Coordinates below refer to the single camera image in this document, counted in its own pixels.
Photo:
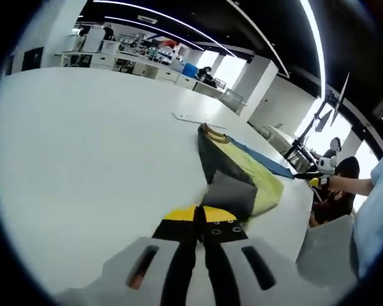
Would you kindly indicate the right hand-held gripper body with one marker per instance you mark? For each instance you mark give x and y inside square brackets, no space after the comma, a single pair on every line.
[326,165]

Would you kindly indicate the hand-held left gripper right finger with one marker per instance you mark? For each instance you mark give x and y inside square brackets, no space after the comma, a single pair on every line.
[223,232]

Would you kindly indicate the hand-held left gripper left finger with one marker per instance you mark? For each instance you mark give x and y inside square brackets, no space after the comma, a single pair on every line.
[175,229]

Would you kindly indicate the yellow blue grey garment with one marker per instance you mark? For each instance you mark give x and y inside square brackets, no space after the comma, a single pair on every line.
[229,165]

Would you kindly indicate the white template sheet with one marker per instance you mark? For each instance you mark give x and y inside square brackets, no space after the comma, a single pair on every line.
[191,117]

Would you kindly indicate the person's right hand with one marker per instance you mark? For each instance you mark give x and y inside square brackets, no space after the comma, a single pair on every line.
[335,184]

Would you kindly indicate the person in light blue shirt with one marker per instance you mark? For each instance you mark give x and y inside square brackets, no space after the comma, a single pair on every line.
[376,207]

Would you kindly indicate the blue bin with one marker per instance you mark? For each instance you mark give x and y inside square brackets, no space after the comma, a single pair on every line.
[190,69]

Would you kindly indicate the white cabinet row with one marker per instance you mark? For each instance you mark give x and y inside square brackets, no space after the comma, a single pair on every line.
[137,65]

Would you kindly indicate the white box appliance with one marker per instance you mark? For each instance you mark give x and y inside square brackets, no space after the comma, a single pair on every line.
[93,40]

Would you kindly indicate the black cabinet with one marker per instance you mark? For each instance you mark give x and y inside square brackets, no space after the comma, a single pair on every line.
[32,59]

